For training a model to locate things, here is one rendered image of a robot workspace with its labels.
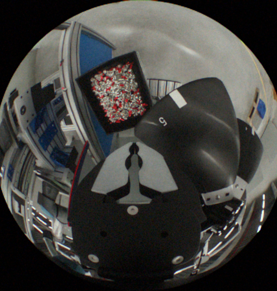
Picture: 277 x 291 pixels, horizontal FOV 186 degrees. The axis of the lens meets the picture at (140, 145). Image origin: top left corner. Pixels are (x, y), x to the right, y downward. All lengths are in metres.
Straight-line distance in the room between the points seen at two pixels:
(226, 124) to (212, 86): 0.07
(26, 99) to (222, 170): 0.58
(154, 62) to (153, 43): 0.26
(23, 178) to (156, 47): 1.51
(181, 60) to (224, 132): 1.12
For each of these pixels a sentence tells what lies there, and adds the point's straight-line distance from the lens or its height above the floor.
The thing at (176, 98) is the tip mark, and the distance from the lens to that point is 0.18.
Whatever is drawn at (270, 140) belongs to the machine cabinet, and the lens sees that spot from 7.47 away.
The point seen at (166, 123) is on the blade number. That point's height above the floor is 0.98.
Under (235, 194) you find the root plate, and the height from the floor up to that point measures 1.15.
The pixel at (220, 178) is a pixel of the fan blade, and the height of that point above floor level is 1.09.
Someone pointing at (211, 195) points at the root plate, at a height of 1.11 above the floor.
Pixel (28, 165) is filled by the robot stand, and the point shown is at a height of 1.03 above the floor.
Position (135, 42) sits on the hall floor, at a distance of 1.17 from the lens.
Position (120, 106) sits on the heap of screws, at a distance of 0.30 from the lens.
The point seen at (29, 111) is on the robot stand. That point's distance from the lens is 0.42.
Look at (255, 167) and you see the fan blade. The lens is 0.42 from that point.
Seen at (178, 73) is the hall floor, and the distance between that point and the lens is 1.22.
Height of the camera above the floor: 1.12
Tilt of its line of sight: 43 degrees down
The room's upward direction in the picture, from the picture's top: 176 degrees clockwise
